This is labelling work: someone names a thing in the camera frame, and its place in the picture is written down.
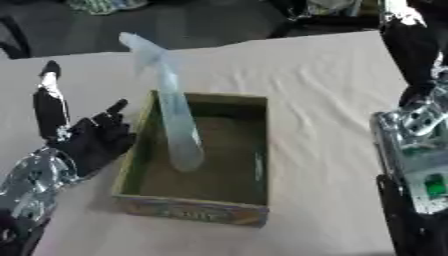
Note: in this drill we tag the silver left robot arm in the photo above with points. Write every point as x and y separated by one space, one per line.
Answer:
35 186

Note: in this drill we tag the tan cardboard box green inside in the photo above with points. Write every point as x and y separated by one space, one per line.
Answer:
204 160

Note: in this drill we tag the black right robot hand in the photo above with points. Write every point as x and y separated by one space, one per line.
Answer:
411 53

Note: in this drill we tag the green patterned bag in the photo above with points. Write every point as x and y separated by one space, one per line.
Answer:
105 6

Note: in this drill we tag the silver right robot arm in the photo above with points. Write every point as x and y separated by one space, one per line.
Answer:
420 166

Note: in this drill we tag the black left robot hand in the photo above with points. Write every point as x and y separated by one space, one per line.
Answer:
96 143

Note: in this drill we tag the black chair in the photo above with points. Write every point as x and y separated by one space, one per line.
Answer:
14 40
315 20

